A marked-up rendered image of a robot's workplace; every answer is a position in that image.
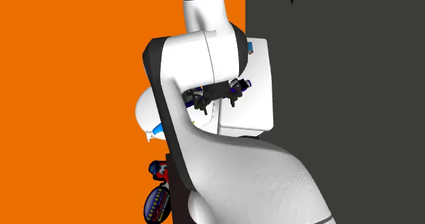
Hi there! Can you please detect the blue and purple pen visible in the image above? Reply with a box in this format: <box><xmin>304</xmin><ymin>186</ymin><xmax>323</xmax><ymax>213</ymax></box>
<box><xmin>181</xmin><ymin>79</ymin><xmax>252</xmax><ymax>110</ymax></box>

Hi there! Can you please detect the dark oval printed bag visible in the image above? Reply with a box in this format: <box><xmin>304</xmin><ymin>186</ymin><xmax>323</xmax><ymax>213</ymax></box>
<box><xmin>142</xmin><ymin>182</ymin><xmax>172</xmax><ymax>224</ymax></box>

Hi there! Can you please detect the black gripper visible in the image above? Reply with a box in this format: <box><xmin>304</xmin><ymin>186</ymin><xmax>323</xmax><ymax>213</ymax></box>
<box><xmin>193</xmin><ymin>79</ymin><xmax>244</xmax><ymax>116</ymax></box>

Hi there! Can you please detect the red and blue toy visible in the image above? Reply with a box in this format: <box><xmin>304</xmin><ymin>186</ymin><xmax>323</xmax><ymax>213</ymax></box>
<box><xmin>148</xmin><ymin>159</ymin><xmax>170</xmax><ymax>185</ymax></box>

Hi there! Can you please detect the blue and white tube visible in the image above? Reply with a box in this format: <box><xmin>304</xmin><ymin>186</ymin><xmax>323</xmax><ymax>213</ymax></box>
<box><xmin>145</xmin><ymin>123</ymin><xmax>166</xmax><ymax>143</ymax></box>

